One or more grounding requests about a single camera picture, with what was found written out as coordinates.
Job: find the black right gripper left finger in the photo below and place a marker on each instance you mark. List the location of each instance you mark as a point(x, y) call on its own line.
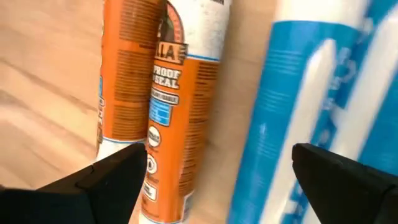
point(93, 196)

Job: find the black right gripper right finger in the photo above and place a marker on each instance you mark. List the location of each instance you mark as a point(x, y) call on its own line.
point(348, 193)

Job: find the orange sealant tube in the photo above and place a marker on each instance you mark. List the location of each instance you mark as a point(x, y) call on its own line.
point(127, 77)
point(174, 124)

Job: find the blue white silicone tube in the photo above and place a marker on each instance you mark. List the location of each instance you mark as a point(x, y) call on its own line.
point(273, 109)
point(379, 77)

